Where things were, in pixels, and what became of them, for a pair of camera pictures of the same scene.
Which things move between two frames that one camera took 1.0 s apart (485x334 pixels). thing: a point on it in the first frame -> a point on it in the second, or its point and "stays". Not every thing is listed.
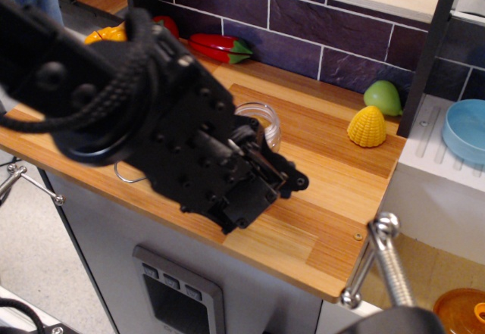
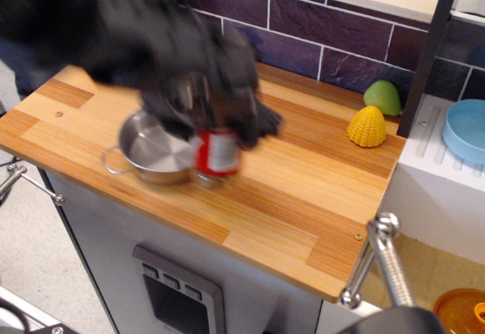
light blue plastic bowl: (464, 129) stays
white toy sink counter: (437, 197) stays
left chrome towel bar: (14, 172) stays
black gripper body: (230, 175) -> (212, 84)
